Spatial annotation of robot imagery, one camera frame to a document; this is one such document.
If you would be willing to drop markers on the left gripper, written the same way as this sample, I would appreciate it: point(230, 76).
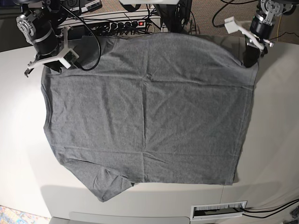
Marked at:
point(262, 31)

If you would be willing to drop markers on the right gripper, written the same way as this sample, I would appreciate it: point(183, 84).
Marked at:
point(46, 45)

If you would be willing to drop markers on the grey T-shirt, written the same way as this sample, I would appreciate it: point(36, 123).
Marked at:
point(166, 108)

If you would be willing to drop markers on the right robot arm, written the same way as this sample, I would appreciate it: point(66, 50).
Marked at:
point(39, 21)

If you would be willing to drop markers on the black equipment box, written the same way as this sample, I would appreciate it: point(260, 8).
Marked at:
point(72, 5)

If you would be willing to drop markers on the white power strip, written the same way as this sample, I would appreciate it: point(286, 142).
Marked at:
point(127, 25)

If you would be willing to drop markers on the white table leg column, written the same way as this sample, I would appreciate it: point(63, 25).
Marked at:
point(163, 27)

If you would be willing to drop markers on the table cable grommet box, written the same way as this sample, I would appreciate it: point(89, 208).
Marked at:
point(217, 211)

